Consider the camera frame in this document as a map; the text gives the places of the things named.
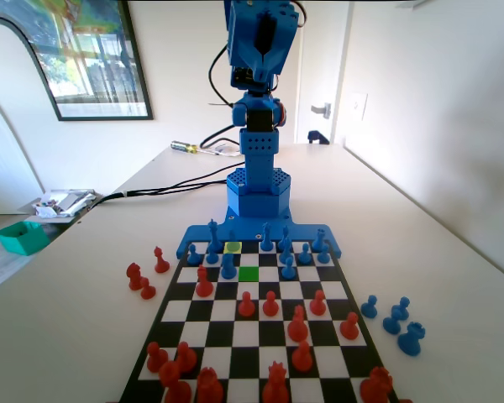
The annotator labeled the blue queen chess piece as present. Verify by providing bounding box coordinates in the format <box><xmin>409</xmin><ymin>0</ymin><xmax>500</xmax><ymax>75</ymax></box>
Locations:
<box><xmin>260</xmin><ymin>222</ymin><xmax>275</xmax><ymax>254</ymax></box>

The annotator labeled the blue king chess piece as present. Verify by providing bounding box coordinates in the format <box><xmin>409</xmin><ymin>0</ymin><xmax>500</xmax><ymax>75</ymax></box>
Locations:
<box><xmin>207</xmin><ymin>217</ymin><xmax>223</xmax><ymax>256</ymax></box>

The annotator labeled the red pawn chess piece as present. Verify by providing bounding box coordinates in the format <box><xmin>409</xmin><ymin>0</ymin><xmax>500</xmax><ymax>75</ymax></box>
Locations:
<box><xmin>308</xmin><ymin>289</ymin><xmax>328</xmax><ymax>317</ymax></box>
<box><xmin>139</xmin><ymin>276</ymin><xmax>157</xmax><ymax>301</ymax></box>
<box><xmin>145</xmin><ymin>341</ymin><xmax>170</xmax><ymax>374</ymax></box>
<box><xmin>175</xmin><ymin>341</ymin><xmax>199</xmax><ymax>375</ymax></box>
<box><xmin>237</xmin><ymin>290</ymin><xmax>256</xmax><ymax>318</ymax></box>
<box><xmin>290</xmin><ymin>339</ymin><xmax>314</xmax><ymax>374</ymax></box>
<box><xmin>339</xmin><ymin>311</ymin><xmax>361</xmax><ymax>342</ymax></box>
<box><xmin>261</xmin><ymin>290</ymin><xmax>280</xmax><ymax>318</ymax></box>

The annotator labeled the red queen chess piece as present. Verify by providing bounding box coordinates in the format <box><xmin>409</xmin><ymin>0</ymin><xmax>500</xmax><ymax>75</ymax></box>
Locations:
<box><xmin>260</xmin><ymin>361</ymin><xmax>290</xmax><ymax>403</ymax></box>

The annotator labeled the red rook chess piece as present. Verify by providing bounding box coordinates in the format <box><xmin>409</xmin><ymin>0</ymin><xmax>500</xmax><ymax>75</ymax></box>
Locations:
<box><xmin>196</xmin><ymin>366</ymin><xmax>225</xmax><ymax>403</ymax></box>

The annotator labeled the white door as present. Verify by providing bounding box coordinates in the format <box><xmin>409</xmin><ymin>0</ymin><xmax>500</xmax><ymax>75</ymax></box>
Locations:
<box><xmin>294</xmin><ymin>0</ymin><xmax>351</xmax><ymax>146</ymax></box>

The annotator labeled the white arched panel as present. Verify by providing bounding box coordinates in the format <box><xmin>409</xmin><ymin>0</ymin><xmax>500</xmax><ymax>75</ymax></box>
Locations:
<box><xmin>0</xmin><ymin>15</ymin><xmax>62</xmax><ymax>216</ymax></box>

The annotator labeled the pile of papers and boxes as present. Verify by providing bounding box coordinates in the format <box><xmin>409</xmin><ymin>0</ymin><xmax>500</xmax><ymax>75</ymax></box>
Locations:
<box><xmin>24</xmin><ymin>188</ymin><xmax>99</xmax><ymax>224</ymax></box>

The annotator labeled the black and white chessboard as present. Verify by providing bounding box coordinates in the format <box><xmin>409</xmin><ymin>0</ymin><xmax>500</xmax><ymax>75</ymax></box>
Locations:
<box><xmin>118</xmin><ymin>240</ymin><xmax>402</xmax><ymax>403</ymax></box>

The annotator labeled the green plastic bin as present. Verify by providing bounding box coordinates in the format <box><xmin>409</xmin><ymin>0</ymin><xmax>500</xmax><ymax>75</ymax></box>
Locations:
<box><xmin>0</xmin><ymin>220</ymin><xmax>51</xmax><ymax>257</ymax></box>

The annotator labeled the gripper camera circuit board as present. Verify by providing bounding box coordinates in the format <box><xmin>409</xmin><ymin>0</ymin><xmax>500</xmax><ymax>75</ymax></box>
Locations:
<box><xmin>230</xmin><ymin>65</ymin><xmax>254</xmax><ymax>90</ymax></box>

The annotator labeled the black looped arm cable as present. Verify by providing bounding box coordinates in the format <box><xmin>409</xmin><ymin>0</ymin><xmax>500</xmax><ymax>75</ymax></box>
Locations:
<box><xmin>207</xmin><ymin>43</ymin><xmax>237</xmax><ymax>108</ymax></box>

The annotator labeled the silver door handle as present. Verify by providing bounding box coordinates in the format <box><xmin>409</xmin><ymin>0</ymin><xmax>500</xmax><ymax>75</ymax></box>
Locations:
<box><xmin>310</xmin><ymin>102</ymin><xmax>333</xmax><ymax>120</ymax></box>

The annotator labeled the black cable behind arm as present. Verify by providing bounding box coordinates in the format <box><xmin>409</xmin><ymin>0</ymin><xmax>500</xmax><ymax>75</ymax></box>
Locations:
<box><xmin>198</xmin><ymin>124</ymin><xmax>242</xmax><ymax>149</ymax></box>

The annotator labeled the white wall switch plate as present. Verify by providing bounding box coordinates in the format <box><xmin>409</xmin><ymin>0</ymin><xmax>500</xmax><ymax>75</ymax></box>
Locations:
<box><xmin>349</xmin><ymin>92</ymin><xmax>369</xmax><ymax>123</ymax></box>

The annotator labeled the yellow handled screwdriver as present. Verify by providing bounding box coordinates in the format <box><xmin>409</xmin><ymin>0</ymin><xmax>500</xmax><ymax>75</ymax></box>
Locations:
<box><xmin>170</xmin><ymin>139</ymin><xmax>212</xmax><ymax>156</ymax></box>

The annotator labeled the black table cable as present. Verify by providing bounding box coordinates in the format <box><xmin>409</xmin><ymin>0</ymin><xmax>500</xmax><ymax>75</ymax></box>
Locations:
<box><xmin>123</xmin><ymin>178</ymin><xmax>233</xmax><ymax>197</ymax></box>
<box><xmin>83</xmin><ymin>165</ymin><xmax>239</xmax><ymax>211</ymax></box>

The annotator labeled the black framed wall picture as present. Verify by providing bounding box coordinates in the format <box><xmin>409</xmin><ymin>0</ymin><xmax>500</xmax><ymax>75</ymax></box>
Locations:
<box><xmin>0</xmin><ymin>0</ymin><xmax>155</xmax><ymax>123</ymax></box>

